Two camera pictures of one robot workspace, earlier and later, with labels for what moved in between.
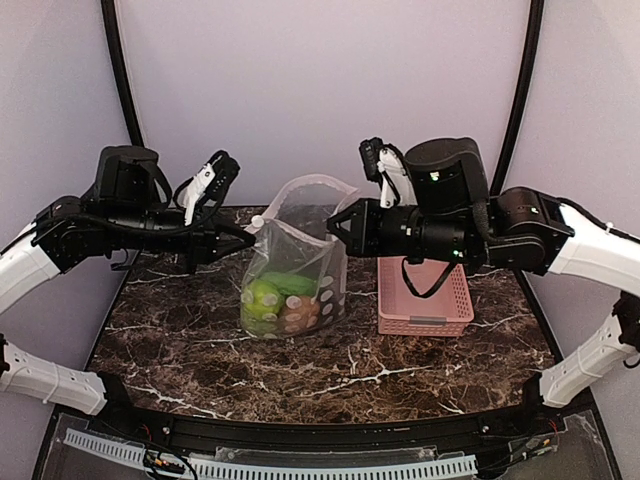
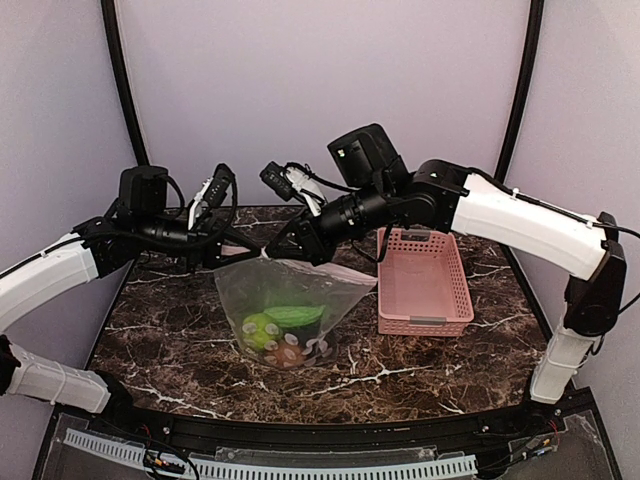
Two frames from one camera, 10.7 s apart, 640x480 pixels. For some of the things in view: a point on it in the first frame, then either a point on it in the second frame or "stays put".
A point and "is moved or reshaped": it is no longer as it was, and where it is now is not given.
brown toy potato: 299,314 -> 284,355
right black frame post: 535,39 stays put
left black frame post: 109,28 stays put
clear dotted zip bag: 295,279 is moved or reshaped
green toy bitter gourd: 293,285 -> 289,316
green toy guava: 262,300 -> 260,332
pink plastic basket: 445,312 stays put
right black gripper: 371,228 -> 316,235
